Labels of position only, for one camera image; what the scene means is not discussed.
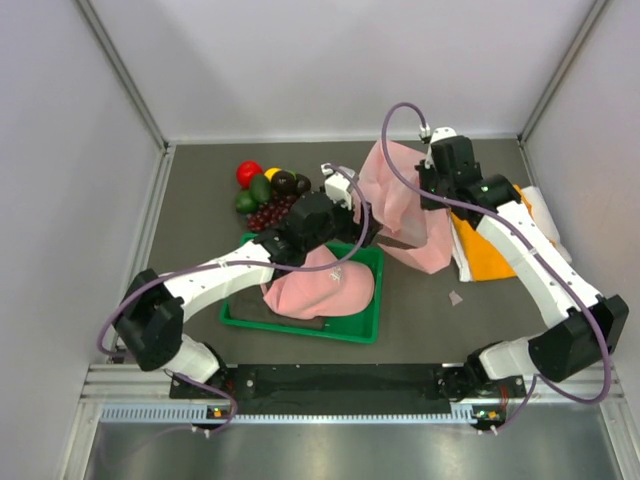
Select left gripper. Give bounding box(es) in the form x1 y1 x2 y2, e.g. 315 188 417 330
304 193 381 253

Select pink plastic bag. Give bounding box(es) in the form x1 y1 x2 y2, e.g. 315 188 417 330
358 140 453 274

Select dark red grape bunch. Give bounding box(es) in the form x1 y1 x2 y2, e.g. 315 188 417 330
246 195 299 233

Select dark brown fruit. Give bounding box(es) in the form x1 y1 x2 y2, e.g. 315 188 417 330
271 170 297 195

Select green avocado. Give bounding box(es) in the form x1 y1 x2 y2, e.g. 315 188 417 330
249 174 272 204

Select red tomato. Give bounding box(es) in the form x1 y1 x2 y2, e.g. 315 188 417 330
236 160 263 189

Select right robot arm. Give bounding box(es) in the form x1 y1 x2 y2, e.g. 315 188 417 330
416 127 629 396

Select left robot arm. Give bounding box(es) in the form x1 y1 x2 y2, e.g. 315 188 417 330
111 192 382 397

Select pink baseball cap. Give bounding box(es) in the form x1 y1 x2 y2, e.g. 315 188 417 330
260 261 375 321

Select orange folded t-shirt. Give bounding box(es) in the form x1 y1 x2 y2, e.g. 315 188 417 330
450 214 516 282

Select dark kiwi fruit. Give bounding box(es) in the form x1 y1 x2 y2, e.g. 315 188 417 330
295 174 312 196

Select green plastic tray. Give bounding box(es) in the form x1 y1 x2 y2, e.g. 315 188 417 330
219 247 385 344

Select white folded cloth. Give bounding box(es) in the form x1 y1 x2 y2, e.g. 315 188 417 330
449 185 574 284

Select yellow lemon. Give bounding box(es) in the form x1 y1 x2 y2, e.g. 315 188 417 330
264 167 280 181

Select dark olive folded cloth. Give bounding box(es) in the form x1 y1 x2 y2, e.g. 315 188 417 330
228 295 325 331

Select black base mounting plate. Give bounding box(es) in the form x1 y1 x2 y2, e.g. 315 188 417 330
168 362 481 401

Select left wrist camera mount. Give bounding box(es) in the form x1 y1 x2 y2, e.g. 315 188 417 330
321 163 358 210

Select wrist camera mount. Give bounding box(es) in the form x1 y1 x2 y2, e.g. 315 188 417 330
419 125 457 145
321 163 358 210

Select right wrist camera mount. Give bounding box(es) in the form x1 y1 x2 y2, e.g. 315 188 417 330
419 125 457 145

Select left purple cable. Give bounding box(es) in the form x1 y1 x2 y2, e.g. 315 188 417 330
95 163 372 436

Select aluminium frame rail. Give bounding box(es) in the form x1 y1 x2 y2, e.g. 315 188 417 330
80 362 604 402

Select grey slotted cable duct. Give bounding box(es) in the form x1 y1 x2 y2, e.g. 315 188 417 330
100 404 503 426

